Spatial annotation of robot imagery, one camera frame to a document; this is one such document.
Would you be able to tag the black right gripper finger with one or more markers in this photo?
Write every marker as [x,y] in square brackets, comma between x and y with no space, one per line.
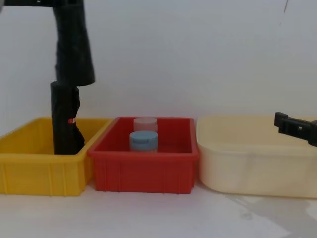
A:
[301,130]

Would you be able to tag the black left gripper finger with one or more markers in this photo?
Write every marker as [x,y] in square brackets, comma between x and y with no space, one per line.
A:
[77,135]

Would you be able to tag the clear bottle with pink cap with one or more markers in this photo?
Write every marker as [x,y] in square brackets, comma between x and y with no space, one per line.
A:
[145,124]

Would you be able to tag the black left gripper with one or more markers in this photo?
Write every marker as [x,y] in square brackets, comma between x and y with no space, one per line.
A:
[73,49]

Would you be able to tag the yellow plastic bin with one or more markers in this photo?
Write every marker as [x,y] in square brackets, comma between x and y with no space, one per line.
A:
[29,171]

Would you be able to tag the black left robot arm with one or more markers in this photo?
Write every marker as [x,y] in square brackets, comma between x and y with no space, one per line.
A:
[29,2]

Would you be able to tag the clear bottle with blue cap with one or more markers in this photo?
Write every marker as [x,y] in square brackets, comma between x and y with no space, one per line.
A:
[143,140]

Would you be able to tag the cream plastic tub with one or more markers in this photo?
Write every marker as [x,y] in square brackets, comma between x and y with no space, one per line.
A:
[247,168]

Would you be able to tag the red plastic bin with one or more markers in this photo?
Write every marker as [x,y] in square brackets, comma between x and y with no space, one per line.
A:
[143,171]

